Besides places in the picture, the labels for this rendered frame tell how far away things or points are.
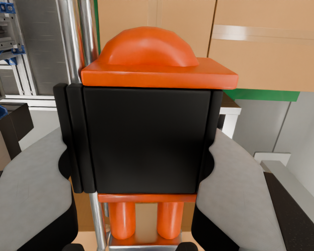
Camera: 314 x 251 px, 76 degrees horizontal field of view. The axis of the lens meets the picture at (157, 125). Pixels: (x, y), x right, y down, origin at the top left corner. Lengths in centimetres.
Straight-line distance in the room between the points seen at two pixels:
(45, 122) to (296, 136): 191
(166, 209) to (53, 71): 115
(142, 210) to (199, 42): 68
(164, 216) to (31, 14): 118
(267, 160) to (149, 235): 176
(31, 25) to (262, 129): 162
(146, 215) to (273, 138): 167
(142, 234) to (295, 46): 87
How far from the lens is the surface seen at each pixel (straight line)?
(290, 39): 94
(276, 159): 195
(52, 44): 123
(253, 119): 166
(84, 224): 45
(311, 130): 197
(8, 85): 140
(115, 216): 17
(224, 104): 86
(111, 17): 80
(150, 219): 20
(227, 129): 90
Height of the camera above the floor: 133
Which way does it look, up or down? 63 degrees down
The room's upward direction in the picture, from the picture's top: 176 degrees clockwise
